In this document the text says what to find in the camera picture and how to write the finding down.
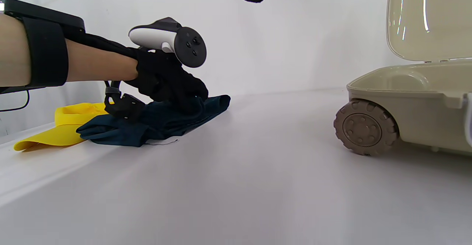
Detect person's left hand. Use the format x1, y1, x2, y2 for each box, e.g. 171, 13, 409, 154
125, 49, 209, 113

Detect dark teal garment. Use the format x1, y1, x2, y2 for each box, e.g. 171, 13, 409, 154
76, 95, 231, 148

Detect yellow baseball cap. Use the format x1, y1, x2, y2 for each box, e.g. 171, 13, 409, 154
14, 102, 111, 152

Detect beige hard-shell suitcase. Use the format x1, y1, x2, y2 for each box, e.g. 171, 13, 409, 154
334, 0, 472, 156

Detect person's left forearm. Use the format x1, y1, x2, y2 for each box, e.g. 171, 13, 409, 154
0, 14, 139, 87

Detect black wrist sensor box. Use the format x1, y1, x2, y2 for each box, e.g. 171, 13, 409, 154
0, 0, 86, 32

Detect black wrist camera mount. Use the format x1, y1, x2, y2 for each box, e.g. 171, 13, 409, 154
104, 81, 146, 121

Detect black wrist strap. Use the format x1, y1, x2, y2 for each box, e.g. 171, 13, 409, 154
20, 15, 69, 88

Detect black cable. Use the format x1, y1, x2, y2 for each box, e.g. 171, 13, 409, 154
0, 89, 30, 112

